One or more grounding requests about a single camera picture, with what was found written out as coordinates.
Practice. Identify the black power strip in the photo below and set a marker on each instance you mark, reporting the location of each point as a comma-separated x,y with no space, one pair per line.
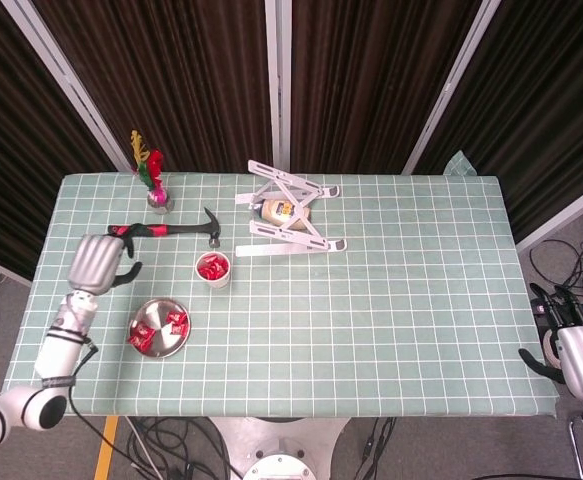
538,307

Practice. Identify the white metal frame post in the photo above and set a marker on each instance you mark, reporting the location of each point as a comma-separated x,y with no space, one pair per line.
451,85
277,75
66,80

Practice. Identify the colourful feather shuttlecock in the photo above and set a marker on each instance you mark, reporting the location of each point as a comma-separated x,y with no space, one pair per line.
156,162

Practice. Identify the red black claw hammer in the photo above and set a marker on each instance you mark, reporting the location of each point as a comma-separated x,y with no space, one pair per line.
181,230

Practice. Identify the white black sneaker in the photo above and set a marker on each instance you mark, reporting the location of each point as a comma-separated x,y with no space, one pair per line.
550,346

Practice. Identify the mayonnaise squeeze bottle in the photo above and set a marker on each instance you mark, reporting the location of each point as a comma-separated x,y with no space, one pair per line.
278,210

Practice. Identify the white paper cup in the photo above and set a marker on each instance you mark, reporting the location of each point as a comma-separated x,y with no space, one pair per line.
219,284

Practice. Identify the red candy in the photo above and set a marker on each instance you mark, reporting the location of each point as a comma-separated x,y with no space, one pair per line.
144,329
178,329
210,259
217,274
205,271
135,341
222,265
148,343
175,316

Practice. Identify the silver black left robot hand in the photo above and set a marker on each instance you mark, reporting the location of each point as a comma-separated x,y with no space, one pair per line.
96,262

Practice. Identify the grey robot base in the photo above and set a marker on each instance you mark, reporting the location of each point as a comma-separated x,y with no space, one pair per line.
291,435

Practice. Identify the dark brown pleated curtain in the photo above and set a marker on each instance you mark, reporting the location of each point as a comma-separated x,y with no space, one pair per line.
546,100
371,75
1,125

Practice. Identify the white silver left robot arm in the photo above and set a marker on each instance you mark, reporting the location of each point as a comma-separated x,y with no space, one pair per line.
61,350

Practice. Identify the white folding laptop stand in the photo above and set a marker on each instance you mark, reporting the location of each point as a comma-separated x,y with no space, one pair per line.
281,248

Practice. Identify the green checked tablecloth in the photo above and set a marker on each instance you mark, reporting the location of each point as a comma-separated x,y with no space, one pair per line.
371,325

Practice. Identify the round metal plate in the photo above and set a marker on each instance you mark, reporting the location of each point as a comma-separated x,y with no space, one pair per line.
161,312

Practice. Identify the yellow floor tape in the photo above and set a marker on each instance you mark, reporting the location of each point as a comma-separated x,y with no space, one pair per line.
106,445

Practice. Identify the white screen base rail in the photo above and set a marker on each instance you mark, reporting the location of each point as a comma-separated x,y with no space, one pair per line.
561,215
1,267

